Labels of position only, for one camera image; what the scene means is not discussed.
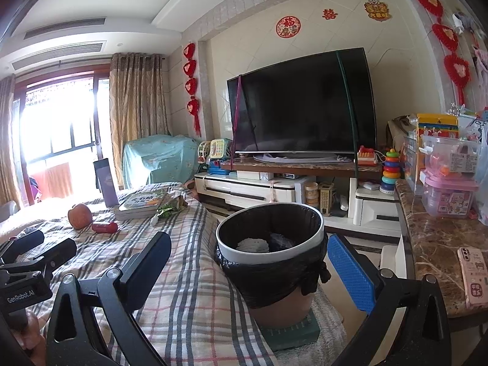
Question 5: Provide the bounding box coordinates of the round red wall sticker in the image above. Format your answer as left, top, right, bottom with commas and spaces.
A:
276, 16, 302, 39

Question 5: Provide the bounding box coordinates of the brown television shelf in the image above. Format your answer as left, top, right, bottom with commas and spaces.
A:
220, 156, 384, 178

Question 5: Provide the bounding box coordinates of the black flat television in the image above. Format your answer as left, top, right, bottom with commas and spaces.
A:
227, 47, 378, 157

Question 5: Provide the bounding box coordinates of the purple box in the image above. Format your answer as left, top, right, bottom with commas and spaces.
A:
93, 158, 120, 207

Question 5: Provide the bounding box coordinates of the green leaf wrapper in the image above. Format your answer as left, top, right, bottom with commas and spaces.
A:
156, 195, 188, 218

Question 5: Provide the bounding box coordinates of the trash bin with black liner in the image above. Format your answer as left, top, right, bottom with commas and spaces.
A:
213, 203, 332, 330

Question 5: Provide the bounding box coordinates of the beige curtain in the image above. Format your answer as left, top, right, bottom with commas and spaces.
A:
0, 74, 21, 206
110, 52, 168, 145

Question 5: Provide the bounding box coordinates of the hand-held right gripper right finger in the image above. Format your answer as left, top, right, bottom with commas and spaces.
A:
327, 234, 452, 366

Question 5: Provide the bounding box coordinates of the balcony sliding glass door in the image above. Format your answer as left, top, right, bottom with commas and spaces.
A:
15, 66, 111, 203

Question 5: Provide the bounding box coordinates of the blue toy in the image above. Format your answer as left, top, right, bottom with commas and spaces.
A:
208, 160, 231, 176

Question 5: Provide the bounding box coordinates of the green children's book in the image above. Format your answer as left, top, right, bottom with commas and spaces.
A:
114, 192, 180, 221

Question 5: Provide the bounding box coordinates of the brown marble side counter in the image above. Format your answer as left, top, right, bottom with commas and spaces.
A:
394, 179, 488, 319

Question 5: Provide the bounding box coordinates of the yellow colourful box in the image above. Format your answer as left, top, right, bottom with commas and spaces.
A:
415, 113, 459, 138

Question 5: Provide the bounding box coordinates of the clear drawer organiser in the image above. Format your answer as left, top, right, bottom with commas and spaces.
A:
402, 133, 431, 197

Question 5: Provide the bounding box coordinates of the red toy telephone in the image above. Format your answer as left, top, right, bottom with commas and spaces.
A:
357, 145, 378, 166

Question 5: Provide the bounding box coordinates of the rainbow stacking ring toy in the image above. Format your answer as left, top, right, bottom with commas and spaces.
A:
380, 149, 401, 195

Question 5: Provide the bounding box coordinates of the clear plastic storage box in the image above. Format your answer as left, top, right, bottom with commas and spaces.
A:
421, 134, 482, 178

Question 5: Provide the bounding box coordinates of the toy telephone with keypad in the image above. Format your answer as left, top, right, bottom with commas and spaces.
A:
210, 138, 233, 160

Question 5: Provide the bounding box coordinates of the green cord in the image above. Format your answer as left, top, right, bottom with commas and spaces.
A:
335, 51, 361, 180

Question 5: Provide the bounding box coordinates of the red heart hanging decoration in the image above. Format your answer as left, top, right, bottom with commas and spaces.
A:
182, 43, 203, 137
401, 0, 471, 105

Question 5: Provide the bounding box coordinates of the green flat box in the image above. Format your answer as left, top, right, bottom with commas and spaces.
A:
259, 307, 321, 351

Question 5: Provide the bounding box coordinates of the white set-top box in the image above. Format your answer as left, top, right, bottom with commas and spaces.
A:
236, 170, 275, 181

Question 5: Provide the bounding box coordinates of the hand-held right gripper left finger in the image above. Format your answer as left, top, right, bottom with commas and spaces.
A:
46, 231, 172, 366

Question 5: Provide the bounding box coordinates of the white television cabinet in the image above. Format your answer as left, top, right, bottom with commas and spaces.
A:
194, 171, 403, 233

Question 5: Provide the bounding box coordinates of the pink cased phone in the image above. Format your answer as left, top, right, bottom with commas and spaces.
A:
457, 246, 488, 311

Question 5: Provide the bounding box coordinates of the orange hanging cloth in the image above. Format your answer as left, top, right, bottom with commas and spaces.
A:
30, 162, 73, 199

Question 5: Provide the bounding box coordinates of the orange round fruit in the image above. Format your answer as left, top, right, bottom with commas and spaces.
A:
68, 203, 93, 230

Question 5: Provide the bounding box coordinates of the teal cloth covered furniture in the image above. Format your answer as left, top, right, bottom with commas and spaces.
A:
122, 133, 199, 187

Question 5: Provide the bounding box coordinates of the person's left hand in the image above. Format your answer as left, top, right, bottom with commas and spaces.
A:
18, 312, 51, 352

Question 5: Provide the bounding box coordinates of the cartoon wall sticker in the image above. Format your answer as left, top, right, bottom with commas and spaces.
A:
364, 0, 391, 21

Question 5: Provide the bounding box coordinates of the pink cord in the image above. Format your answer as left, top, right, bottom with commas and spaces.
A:
231, 75, 245, 161

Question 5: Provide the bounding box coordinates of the pink lidded storage box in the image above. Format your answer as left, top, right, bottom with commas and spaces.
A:
421, 170, 480, 218

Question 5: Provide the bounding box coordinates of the ceiling air vent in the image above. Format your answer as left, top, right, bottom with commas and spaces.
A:
23, 17, 106, 40
11, 41, 103, 70

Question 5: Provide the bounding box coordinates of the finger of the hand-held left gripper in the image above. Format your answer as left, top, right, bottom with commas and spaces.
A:
20, 237, 78, 277
0, 229, 46, 264

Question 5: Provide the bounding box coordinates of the beige sofa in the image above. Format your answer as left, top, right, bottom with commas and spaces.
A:
0, 202, 20, 233

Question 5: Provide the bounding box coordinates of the brown paper bag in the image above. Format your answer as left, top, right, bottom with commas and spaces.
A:
388, 116, 418, 153

